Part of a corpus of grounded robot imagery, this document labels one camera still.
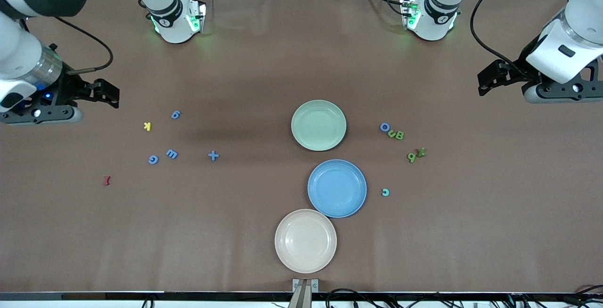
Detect brown table cover sheet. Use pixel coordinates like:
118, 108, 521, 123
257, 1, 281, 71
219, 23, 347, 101
0, 0, 603, 294

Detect light green plate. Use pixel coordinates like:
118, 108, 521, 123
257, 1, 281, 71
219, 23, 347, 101
291, 100, 347, 152

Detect blue plate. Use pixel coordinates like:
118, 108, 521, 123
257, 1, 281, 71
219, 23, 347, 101
307, 159, 367, 219

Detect beige plate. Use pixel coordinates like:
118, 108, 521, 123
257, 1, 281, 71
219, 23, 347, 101
275, 209, 338, 274

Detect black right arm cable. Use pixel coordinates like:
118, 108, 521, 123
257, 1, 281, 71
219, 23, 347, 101
49, 15, 114, 74

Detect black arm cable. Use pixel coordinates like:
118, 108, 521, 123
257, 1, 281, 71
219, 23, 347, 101
49, 15, 114, 74
470, 0, 523, 75

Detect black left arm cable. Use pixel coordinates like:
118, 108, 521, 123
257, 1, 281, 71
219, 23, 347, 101
470, 0, 523, 75

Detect black and red cables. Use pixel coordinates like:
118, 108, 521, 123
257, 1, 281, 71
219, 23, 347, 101
572, 284, 603, 308

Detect black cable bundle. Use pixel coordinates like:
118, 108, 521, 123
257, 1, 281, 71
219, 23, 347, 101
325, 288, 476, 308

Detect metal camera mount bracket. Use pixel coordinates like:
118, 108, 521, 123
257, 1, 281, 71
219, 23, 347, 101
288, 278, 319, 308

